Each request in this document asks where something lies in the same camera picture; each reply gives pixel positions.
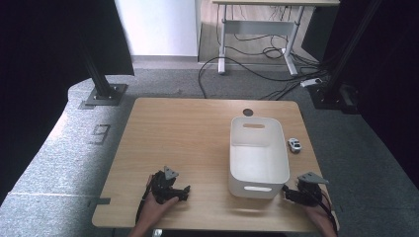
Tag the black metal stand dark base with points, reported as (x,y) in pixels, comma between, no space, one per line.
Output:
(342,65)

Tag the black metal stand square base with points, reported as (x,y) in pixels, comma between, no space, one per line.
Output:
(103,90)

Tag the person's left hand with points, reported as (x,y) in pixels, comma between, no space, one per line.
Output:
(154,210)

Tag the person's right hand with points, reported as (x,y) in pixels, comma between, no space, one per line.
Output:
(321,219)

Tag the grey tape strip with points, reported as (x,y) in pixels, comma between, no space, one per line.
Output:
(100,201)

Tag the dark round table grommet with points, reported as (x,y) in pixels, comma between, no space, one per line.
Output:
(247,112)

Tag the white power strip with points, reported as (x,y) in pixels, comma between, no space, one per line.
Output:
(311,82)

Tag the wide black curtain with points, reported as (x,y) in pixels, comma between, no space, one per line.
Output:
(39,82)

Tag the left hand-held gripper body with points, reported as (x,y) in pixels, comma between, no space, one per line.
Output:
(161,187)

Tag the silver toy car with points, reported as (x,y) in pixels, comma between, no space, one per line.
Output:
(294,145)

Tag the white plastic bin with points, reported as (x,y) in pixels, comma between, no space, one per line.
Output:
(258,161)

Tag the grey tape floor marking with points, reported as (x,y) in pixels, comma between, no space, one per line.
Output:
(100,134)

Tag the narrow black curtain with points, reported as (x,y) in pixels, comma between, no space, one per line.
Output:
(392,65)

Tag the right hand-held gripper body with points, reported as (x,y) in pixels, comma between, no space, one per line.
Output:
(309,196)

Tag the white-legged desk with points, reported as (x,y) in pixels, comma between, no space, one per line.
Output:
(263,26)

